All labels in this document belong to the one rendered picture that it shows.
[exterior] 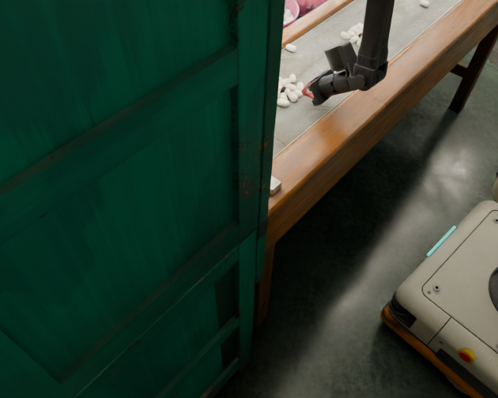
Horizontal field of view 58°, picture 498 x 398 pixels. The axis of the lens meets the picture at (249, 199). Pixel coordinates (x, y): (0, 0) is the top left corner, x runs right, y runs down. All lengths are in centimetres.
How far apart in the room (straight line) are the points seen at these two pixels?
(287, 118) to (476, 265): 84
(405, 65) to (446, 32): 26
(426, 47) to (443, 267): 74
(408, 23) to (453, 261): 86
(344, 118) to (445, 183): 110
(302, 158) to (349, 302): 81
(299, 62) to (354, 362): 106
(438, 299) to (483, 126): 132
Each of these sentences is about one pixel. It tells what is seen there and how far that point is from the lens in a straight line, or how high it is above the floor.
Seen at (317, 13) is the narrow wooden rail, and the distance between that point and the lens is 177.
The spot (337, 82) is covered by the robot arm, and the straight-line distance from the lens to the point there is 126.
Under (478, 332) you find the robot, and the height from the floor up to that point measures 28.
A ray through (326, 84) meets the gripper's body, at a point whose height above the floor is 85.
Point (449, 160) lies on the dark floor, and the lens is 244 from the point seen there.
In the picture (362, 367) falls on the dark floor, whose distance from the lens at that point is 175.
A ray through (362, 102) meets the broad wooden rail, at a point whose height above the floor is 76.
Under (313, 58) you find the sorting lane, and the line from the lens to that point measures 157.
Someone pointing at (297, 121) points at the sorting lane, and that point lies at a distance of 133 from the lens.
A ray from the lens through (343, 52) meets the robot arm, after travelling 122.
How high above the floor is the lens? 162
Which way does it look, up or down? 52 degrees down
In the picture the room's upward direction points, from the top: 1 degrees clockwise
